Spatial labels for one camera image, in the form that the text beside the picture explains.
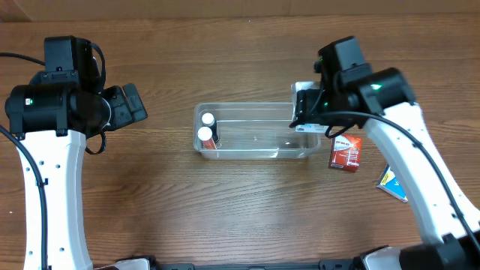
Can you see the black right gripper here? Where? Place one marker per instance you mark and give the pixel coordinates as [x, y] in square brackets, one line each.
[305, 106]

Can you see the black tube white cap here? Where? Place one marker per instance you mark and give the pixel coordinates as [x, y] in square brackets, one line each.
[208, 120]

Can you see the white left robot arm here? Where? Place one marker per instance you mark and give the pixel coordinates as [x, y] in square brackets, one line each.
[50, 120]

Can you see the orange tube white cap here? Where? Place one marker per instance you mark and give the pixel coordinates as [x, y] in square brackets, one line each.
[205, 136]

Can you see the clear plastic container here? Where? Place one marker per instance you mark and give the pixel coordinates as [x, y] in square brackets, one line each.
[253, 130]

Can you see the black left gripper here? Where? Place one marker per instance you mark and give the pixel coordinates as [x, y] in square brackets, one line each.
[122, 109]

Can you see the red medicine box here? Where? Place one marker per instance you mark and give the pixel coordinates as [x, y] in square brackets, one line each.
[345, 152]

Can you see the blue Vicks VapoDrops box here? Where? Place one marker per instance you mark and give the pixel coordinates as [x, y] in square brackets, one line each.
[389, 183]

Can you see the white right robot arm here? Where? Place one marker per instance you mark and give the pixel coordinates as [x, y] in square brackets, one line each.
[382, 104]

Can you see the white bandage box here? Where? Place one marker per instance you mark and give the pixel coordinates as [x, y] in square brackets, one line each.
[305, 97]

